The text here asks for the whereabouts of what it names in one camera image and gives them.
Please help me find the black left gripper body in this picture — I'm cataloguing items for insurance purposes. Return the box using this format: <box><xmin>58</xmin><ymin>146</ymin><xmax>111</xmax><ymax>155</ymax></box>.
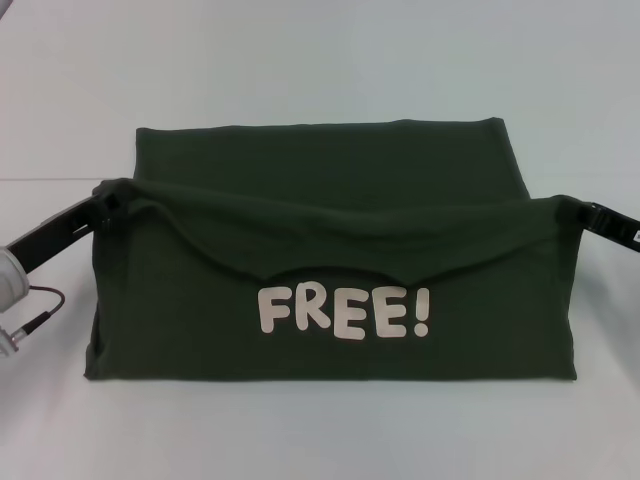
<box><xmin>5</xmin><ymin>192</ymin><xmax>112</xmax><ymax>275</ymax></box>

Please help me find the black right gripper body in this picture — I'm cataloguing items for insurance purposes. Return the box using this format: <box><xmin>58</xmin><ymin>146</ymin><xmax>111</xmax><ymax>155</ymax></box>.
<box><xmin>579</xmin><ymin>200</ymin><xmax>640</xmax><ymax>251</ymax></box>

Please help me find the dark green shirt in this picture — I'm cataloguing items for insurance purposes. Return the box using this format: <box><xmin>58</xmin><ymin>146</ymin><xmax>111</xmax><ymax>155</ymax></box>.
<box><xmin>82</xmin><ymin>117</ymin><xmax>591</xmax><ymax>385</ymax></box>

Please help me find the black cable with metal plug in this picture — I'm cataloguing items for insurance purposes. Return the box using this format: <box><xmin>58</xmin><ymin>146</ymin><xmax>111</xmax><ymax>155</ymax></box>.
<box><xmin>0</xmin><ymin>283</ymin><xmax>67</xmax><ymax>357</ymax></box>

